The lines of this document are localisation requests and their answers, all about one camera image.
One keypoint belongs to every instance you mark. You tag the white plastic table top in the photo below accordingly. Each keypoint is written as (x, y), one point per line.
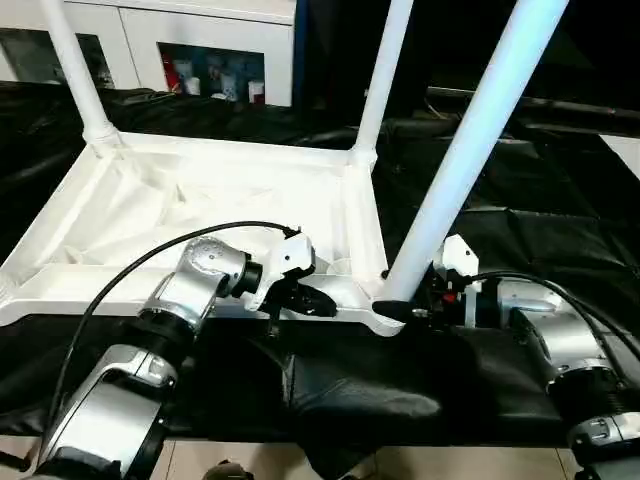
(150, 200)

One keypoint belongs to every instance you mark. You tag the white plastic table leg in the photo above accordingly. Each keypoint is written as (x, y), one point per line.
(80, 75)
(475, 125)
(380, 75)

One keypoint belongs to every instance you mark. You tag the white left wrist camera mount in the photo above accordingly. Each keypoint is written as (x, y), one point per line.
(290, 255)

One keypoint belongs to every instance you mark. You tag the white flat board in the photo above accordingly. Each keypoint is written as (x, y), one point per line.
(625, 152)

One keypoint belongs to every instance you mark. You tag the red item behind glass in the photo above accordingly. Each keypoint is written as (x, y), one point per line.
(170, 75)

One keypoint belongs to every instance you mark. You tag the long black rod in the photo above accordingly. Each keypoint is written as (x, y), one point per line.
(560, 104)

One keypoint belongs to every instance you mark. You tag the white cabinet with glass doors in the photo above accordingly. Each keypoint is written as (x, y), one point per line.
(140, 20)

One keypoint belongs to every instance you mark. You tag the black mat cover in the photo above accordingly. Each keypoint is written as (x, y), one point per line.
(550, 225)

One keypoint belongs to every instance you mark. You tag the grey rounded robot foot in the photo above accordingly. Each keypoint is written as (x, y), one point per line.
(230, 472)

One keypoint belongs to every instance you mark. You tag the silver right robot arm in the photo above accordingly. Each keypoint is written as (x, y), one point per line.
(565, 335)

